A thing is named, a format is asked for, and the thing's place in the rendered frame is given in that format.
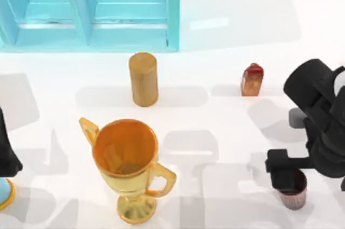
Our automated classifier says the brown ribbed cup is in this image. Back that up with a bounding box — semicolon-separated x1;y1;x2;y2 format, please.
277;169;308;211

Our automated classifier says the pale grey rounded box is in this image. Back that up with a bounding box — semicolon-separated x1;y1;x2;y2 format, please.
288;107;308;130

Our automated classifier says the small red brown bottle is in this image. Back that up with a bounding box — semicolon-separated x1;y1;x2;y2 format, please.
240;63;265;97

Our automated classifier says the gold trophy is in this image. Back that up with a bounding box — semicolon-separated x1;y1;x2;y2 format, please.
78;116;177;226

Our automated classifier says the wooden cylinder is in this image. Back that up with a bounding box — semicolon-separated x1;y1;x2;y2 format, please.
128;52;158;108

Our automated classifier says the light blue rack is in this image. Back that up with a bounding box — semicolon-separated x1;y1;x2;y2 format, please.
0;0;181;53

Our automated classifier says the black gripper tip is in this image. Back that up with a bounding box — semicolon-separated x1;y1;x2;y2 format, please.
0;107;23;179

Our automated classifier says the light blue orange-rimmed object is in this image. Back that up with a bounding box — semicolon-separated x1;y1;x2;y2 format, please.
0;177;17;211

